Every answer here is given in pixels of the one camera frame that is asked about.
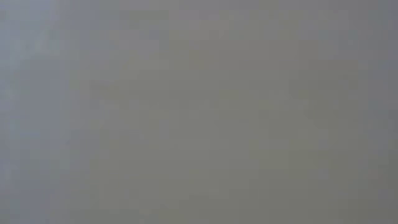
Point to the white plastic bin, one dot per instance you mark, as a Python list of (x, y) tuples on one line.
[(199, 112)]

